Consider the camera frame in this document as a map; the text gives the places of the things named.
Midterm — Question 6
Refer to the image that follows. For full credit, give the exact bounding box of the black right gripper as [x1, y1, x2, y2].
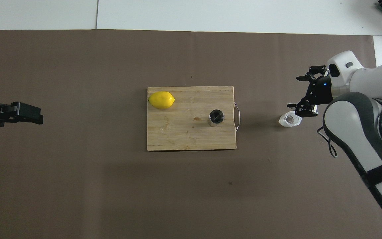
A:
[287, 66, 333, 118]

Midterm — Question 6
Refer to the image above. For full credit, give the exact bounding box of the clear cut glass tumbler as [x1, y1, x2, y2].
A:
[279, 111, 302, 128]

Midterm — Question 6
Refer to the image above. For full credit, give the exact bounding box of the stainless steel jigger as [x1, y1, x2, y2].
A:
[209, 109, 225, 127]

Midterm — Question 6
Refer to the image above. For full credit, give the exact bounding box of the brown paper table mat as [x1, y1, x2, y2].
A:
[0, 29, 382, 239]

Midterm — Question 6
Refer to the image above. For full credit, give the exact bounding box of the wooden cutting board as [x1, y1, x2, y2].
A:
[147, 86, 237, 152]

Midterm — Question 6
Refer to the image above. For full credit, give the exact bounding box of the yellow lemon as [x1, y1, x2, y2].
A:
[148, 91, 175, 110]

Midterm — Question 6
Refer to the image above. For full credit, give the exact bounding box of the metal cutting board handle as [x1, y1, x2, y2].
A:
[233, 102, 241, 131]

